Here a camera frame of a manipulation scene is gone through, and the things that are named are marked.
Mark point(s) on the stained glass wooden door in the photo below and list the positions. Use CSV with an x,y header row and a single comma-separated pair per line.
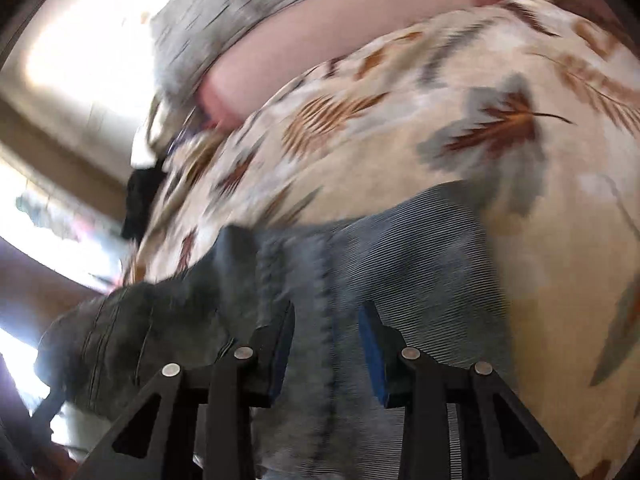
x,y
59,242

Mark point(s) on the leaf-patterned beige blanket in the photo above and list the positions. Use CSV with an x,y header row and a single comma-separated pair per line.
x,y
535,110

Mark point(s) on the black garment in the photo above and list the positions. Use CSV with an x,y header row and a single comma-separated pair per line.
x,y
142,187

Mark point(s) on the cream white pillow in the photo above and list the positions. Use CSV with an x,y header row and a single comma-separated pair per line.
x,y
152,136

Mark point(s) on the grey quilted pillow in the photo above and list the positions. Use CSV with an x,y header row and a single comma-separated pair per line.
x,y
189,35

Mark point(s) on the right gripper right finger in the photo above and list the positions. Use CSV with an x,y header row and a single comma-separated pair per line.
x,y
464,423

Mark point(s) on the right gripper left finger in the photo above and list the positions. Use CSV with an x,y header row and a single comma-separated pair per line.
x,y
195,424

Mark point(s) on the blue denim jeans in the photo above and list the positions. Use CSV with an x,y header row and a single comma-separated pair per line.
x,y
425,264

